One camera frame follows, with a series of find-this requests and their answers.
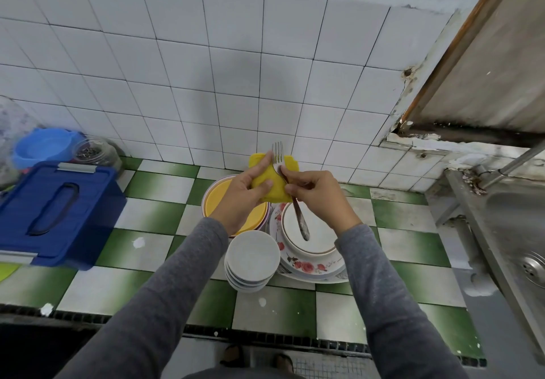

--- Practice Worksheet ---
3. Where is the person's black shoe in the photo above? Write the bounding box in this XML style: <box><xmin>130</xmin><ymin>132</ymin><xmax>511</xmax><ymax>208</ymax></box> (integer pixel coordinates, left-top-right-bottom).
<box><xmin>271</xmin><ymin>353</ymin><xmax>296</xmax><ymax>374</ymax></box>
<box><xmin>220</xmin><ymin>344</ymin><xmax>248</xmax><ymax>369</ymax></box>

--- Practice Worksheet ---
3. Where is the stack of small white bowls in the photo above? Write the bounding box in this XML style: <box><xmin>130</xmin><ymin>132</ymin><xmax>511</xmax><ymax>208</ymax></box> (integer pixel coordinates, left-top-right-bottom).
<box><xmin>224</xmin><ymin>230</ymin><xmax>281</xmax><ymax>294</ymax></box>

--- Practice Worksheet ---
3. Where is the silver fork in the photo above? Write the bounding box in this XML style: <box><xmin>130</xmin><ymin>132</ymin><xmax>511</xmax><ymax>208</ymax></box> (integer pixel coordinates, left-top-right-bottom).
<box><xmin>271</xmin><ymin>141</ymin><xmax>311</xmax><ymax>242</ymax></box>

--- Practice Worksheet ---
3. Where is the person's right hand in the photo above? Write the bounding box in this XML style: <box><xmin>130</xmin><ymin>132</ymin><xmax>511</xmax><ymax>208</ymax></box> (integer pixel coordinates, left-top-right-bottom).
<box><xmin>283</xmin><ymin>168</ymin><xmax>363</xmax><ymax>238</ymax></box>

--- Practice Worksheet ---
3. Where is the clear plastic bag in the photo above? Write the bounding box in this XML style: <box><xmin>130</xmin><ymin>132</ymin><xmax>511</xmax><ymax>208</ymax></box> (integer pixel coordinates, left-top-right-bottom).
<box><xmin>0</xmin><ymin>95</ymin><xmax>39</xmax><ymax>190</ymax></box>

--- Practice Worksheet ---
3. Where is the lime green plastic bowl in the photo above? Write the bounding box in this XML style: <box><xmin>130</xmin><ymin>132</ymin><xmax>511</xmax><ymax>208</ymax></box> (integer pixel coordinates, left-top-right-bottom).
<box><xmin>0</xmin><ymin>262</ymin><xmax>20</xmax><ymax>284</ymax></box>

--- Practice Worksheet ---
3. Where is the stainless steel sink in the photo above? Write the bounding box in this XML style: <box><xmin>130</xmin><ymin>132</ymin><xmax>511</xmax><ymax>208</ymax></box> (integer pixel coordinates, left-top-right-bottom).
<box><xmin>445</xmin><ymin>168</ymin><xmax>545</xmax><ymax>363</ymax></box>

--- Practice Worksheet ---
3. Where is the person's left hand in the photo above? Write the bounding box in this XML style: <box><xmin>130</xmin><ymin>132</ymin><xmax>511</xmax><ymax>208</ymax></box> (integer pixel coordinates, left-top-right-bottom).
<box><xmin>209</xmin><ymin>153</ymin><xmax>275</xmax><ymax>238</ymax></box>

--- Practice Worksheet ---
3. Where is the glass jar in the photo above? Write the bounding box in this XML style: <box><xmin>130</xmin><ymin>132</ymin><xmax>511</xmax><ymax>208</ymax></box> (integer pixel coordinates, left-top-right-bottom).
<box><xmin>72</xmin><ymin>137</ymin><xmax>123</xmax><ymax>173</ymax></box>

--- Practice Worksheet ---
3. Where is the blue plastic box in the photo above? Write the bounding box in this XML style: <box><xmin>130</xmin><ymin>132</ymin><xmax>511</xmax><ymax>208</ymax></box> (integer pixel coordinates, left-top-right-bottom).
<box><xmin>0</xmin><ymin>162</ymin><xmax>127</xmax><ymax>272</ymax></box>

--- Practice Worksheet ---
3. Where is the blue plastic bowl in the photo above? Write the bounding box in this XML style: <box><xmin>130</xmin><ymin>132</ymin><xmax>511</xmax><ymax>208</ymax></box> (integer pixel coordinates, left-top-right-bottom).
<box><xmin>12</xmin><ymin>128</ymin><xmax>86</xmax><ymax>171</ymax></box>

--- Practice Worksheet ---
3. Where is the metal faucet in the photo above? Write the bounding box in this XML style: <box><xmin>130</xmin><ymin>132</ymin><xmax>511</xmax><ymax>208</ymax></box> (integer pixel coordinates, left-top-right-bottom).
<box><xmin>475</xmin><ymin>140</ymin><xmax>545</xmax><ymax>192</ymax></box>

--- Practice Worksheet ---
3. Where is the person's right forearm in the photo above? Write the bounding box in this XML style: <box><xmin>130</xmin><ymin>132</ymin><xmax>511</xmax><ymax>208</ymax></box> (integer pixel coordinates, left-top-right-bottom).
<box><xmin>334</xmin><ymin>223</ymin><xmax>465</xmax><ymax>379</ymax></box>

